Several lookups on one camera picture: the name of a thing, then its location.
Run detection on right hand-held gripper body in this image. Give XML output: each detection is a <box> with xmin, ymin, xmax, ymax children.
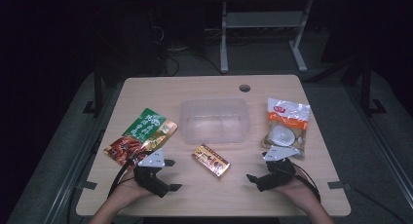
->
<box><xmin>254</xmin><ymin>145</ymin><xmax>301</xmax><ymax>193</ymax></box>

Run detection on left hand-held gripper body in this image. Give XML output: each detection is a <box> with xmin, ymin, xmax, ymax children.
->
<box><xmin>133</xmin><ymin>148</ymin><xmax>170</xmax><ymax>199</ymax></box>

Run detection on green and red snack pouch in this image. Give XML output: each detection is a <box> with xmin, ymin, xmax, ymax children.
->
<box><xmin>103</xmin><ymin>107</ymin><xmax>179</xmax><ymax>169</ymax></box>

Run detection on clear plastic container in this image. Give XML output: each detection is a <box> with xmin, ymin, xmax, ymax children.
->
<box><xmin>178</xmin><ymin>97</ymin><xmax>251</xmax><ymax>145</ymax></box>

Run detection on person's right hand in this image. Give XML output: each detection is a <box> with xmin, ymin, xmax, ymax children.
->
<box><xmin>276</xmin><ymin>167</ymin><xmax>320</xmax><ymax>212</ymax></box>

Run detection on person's left hand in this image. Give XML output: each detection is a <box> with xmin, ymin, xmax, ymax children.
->
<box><xmin>115</xmin><ymin>170</ymin><xmax>154</xmax><ymax>207</ymax></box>

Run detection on white and orange food packet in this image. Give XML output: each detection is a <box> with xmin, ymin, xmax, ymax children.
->
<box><xmin>261</xmin><ymin>97</ymin><xmax>311</xmax><ymax>160</ymax></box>

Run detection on grey tape strip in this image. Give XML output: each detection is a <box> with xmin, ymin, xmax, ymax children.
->
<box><xmin>327</xmin><ymin>181</ymin><xmax>352</xmax><ymax>191</ymax></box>
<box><xmin>76</xmin><ymin>180</ymin><xmax>97</xmax><ymax>191</ymax></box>

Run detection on black metal stand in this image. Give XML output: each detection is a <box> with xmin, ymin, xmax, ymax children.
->
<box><xmin>82</xmin><ymin>62</ymin><xmax>105</xmax><ymax>116</ymax></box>
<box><xmin>359</xmin><ymin>57</ymin><xmax>388</xmax><ymax>116</ymax></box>

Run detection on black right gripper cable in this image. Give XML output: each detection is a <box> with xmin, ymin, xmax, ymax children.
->
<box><xmin>291</xmin><ymin>163</ymin><xmax>322</xmax><ymax>203</ymax></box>

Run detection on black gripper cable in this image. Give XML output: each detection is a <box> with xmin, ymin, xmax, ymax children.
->
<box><xmin>291</xmin><ymin>163</ymin><xmax>322</xmax><ymax>203</ymax></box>
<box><xmin>107</xmin><ymin>150</ymin><xmax>154</xmax><ymax>199</ymax></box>

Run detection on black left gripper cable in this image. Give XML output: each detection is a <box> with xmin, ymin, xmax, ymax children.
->
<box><xmin>107</xmin><ymin>150</ymin><xmax>154</xmax><ymax>199</ymax></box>

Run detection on black floor cables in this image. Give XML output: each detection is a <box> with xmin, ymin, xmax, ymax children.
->
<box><xmin>152</xmin><ymin>25</ymin><xmax>225</xmax><ymax>77</ymax></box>

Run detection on white metal stand frame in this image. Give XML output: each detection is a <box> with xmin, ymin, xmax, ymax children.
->
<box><xmin>219</xmin><ymin>0</ymin><xmax>315</xmax><ymax>74</ymax></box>

